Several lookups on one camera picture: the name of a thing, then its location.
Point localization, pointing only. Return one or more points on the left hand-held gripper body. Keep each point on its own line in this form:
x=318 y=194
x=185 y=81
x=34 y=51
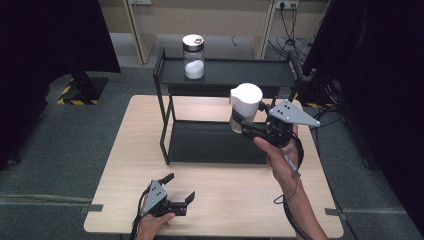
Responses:
x=160 y=200

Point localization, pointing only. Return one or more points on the glass jar with silver lid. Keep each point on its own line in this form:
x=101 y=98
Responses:
x=193 y=56

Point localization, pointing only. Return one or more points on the white wall power socket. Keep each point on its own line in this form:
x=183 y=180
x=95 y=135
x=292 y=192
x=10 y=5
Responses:
x=286 y=4

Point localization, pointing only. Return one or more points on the white cup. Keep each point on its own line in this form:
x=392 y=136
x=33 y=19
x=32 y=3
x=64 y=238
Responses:
x=246 y=100

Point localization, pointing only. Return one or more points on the dark curtain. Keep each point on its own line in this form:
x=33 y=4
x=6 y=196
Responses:
x=376 y=83
x=43 y=66

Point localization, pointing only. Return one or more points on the black metal two-tier rack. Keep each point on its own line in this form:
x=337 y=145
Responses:
x=213 y=140

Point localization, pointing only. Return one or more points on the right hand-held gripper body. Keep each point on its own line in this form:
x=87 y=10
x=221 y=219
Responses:
x=283 y=123

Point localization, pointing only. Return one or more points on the person's right hand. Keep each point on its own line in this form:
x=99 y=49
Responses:
x=281 y=163

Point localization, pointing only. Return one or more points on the grey tape strip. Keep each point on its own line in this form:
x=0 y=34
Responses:
x=90 y=208
x=335 y=212

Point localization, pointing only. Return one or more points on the beige wooden furniture frame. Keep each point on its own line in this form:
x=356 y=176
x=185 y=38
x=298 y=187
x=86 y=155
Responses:
x=160 y=20

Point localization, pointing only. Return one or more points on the person's left hand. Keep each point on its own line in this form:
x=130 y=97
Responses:
x=151 y=226

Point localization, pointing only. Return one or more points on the black stand base striped tape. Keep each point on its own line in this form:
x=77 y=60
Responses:
x=83 y=88

